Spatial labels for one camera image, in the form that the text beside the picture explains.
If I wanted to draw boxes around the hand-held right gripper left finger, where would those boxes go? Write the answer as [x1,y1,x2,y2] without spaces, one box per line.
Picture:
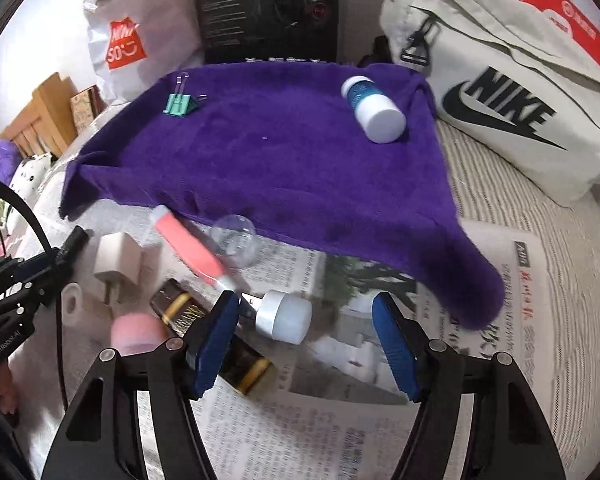
[39,291,242,480]

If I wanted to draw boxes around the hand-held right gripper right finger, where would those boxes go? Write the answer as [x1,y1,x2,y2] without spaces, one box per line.
[371,291,567,480]

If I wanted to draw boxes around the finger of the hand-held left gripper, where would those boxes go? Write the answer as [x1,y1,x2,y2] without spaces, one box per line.
[0,257,75,333]
[27,226,90,286]

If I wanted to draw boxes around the small grey tape roll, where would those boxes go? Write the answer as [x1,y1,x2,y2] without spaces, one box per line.
[60,284,83,328]

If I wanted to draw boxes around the white charger adapter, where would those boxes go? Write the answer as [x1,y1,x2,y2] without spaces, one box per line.
[93,232,143,306]

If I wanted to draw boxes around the black and gold lighter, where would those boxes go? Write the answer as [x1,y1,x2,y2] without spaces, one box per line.
[150,280,273,396]

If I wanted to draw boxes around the white plug-in night light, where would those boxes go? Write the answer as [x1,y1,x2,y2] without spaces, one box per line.
[240,290,313,346]

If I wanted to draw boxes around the clear plastic dome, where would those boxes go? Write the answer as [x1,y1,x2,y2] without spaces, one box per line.
[210,215,257,270]

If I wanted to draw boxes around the white spotted plush toy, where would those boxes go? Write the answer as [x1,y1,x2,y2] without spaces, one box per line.
[10,152,53,196]

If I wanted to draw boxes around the pink roll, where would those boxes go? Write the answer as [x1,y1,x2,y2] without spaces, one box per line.
[111,314,163,356]

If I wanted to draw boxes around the newspaper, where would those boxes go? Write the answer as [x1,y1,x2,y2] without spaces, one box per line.
[80,215,553,480]

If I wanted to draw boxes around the purple plush toy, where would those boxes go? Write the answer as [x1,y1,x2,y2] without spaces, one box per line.
[0,140,21,181]

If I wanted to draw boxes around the pink tube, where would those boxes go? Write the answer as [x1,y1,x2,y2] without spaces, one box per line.
[149,206,243,293]

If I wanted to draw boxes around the wooden furniture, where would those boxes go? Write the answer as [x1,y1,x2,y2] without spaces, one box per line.
[0,72,106,158]

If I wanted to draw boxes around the green binder clip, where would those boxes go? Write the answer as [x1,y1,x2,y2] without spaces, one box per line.
[164,74,208,117]

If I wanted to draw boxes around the purple towel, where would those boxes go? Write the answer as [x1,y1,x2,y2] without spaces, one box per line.
[59,62,506,331]

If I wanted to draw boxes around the white plastic shopping bag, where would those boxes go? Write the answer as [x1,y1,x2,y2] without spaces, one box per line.
[79,0,206,106]

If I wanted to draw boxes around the white bottle with blue label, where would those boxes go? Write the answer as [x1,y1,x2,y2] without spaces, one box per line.
[341,76,407,144]

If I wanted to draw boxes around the black headphone box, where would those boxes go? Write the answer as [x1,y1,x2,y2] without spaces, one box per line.
[190,0,342,64]

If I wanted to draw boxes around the white sling bag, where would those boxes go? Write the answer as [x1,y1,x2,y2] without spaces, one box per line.
[379,0,600,207]

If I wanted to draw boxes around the red paper bag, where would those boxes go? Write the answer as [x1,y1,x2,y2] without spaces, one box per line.
[497,0,600,76]

